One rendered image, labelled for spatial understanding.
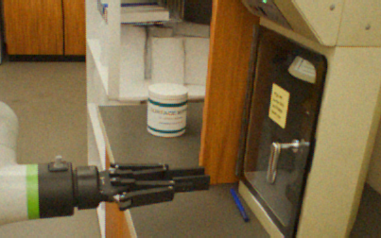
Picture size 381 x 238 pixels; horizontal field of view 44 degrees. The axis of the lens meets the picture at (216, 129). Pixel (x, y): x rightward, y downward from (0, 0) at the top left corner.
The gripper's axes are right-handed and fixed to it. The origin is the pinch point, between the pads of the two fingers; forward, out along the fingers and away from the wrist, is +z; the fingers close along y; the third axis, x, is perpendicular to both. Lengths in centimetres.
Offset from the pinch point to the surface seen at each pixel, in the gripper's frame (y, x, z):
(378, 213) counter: 9, 20, 55
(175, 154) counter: 51, 22, 11
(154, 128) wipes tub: 65, 20, 8
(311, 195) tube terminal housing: -5.4, 2.6, 23.5
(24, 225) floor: 160, 118, -40
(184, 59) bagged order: 125, 14, 34
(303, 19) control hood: -4.1, -31.1, 15.7
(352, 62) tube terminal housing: -4.7, -24.1, 26.4
